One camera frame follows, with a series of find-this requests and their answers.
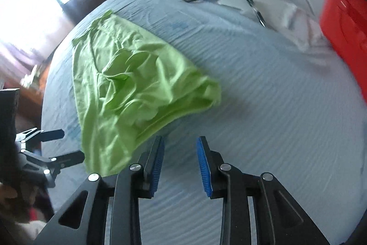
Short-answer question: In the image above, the black pen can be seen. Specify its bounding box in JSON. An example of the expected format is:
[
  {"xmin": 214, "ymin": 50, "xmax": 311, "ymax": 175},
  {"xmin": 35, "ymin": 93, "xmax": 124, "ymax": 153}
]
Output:
[{"xmin": 245, "ymin": 0, "xmax": 266, "ymax": 27}]

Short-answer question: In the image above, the red plastic crate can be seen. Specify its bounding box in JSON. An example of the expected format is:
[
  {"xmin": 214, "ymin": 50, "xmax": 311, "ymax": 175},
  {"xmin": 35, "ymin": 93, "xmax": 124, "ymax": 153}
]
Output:
[{"xmin": 319, "ymin": 0, "xmax": 367, "ymax": 105}]

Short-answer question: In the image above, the green cloth garment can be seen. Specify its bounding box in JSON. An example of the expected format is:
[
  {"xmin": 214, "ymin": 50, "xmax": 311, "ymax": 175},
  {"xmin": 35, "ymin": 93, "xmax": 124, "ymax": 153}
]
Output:
[{"xmin": 71, "ymin": 10, "xmax": 222, "ymax": 173}]

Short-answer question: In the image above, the white paper sheet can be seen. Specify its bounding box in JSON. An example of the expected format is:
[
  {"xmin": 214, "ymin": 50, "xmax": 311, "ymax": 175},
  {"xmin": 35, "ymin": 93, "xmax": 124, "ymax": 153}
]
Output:
[{"xmin": 218, "ymin": 0, "xmax": 254, "ymax": 11}]

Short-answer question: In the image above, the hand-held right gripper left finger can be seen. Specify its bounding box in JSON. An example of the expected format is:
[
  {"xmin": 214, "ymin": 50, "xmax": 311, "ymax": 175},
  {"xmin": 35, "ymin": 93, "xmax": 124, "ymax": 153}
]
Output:
[{"xmin": 32, "ymin": 135, "xmax": 166, "ymax": 245}]

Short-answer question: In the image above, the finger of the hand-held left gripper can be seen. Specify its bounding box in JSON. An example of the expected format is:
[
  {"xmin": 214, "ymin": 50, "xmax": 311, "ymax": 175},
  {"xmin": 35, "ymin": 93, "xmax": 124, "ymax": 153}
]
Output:
[
  {"xmin": 16, "ymin": 127, "xmax": 65, "ymax": 148},
  {"xmin": 21, "ymin": 150, "xmax": 86, "ymax": 177}
]

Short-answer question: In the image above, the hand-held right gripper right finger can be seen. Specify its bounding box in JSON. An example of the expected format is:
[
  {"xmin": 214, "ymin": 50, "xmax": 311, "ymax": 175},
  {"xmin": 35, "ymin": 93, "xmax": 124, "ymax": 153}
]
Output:
[{"xmin": 196, "ymin": 136, "xmax": 331, "ymax": 245}]

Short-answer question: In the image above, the white pink cloth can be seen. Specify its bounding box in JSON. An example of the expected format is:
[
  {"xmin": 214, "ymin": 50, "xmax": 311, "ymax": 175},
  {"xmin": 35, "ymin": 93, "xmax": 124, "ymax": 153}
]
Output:
[{"xmin": 275, "ymin": 2, "xmax": 330, "ymax": 52}]

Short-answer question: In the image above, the light blue bed sheet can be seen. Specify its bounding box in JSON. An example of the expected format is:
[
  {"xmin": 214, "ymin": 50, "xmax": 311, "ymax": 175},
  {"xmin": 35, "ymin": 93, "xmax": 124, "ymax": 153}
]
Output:
[{"xmin": 41, "ymin": 0, "xmax": 367, "ymax": 245}]

